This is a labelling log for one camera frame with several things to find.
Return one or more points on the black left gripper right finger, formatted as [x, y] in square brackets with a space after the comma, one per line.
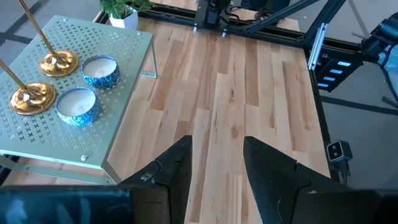
[273, 186]

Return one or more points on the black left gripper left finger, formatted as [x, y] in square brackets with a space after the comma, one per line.
[168, 186]

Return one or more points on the blue patterned candle tin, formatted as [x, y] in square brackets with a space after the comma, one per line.
[101, 82]
[77, 118]

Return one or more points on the gold candlestick holder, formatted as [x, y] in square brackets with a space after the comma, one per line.
[32, 99]
[59, 63]

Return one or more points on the black background robot arm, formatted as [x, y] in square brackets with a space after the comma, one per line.
[381, 34]

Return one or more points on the green perforated metal shelf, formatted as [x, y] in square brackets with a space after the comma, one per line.
[93, 130]

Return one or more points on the black controller box white labels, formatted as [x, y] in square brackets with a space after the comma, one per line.
[337, 77]

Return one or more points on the light blue cloth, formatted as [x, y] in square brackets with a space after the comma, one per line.
[391, 68]

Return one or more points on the green plant in white pot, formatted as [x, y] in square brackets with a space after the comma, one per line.
[124, 20]

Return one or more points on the black table-level camera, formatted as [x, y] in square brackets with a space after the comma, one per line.
[337, 151]

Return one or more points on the silver aluminium bracket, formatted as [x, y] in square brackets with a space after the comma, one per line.
[317, 46]

